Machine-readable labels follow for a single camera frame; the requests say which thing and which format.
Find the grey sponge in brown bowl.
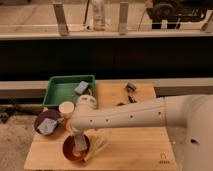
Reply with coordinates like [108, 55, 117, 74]
[37, 118, 58, 135]

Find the green plastic tray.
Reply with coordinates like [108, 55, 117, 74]
[43, 75, 95, 108]

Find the dark brown bowl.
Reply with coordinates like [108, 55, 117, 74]
[34, 109, 62, 135]

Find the black machine in background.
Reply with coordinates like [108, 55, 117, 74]
[146, 0, 213, 29]

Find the metal bracket post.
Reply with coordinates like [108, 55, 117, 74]
[118, 2, 129, 35]
[53, 2, 69, 36]

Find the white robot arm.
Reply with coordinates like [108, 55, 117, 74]
[71, 95, 213, 171]

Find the white paper cup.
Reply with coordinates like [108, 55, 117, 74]
[59, 101, 74, 119]

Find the black marker pen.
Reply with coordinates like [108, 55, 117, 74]
[128, 95, 136, 103]

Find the small black binder clip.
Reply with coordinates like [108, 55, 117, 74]
[125, 83, 136, 92]

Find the red bowl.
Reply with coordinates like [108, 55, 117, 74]
[62, 136, 90, 162]

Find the right metal bracket post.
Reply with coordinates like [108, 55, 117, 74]
[118, 2, 129, 35]

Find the orange ball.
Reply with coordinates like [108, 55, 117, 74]
[65, 119, 71, 131]

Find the left metal bracket post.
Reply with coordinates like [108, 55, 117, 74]
[53, 2, 69, 36]

